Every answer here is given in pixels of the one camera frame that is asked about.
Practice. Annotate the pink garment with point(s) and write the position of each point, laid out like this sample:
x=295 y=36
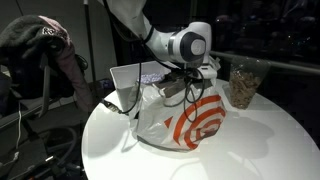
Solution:
x=73 y=76

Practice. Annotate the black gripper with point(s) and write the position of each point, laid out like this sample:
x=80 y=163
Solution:
x=173 y=88

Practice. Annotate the white plastic storage box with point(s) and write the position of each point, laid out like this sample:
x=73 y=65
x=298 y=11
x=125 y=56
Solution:
x=123 y=80

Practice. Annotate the black floor equipment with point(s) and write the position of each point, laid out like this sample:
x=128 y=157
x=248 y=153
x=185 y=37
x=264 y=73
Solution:
x=50 y=166

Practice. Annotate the white orange target plastic bag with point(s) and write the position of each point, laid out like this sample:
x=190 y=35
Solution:
x=156 y=123

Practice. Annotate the grey office chair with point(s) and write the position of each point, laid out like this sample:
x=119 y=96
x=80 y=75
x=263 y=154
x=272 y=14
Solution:
x=45 y=90

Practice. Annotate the clear bag of snacks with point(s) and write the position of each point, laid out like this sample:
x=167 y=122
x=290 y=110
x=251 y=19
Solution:
x=243 y=90

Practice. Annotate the metal window handrail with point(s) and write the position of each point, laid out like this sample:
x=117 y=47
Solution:
x=293 y=67

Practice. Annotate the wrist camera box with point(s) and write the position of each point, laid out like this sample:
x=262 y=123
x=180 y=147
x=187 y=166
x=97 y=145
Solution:
x=206 y=71

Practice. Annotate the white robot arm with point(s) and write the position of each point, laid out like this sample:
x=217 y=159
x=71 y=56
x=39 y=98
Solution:
x=196 y=46

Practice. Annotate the dark cardboard box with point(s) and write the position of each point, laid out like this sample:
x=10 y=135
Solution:
x=103 y=86

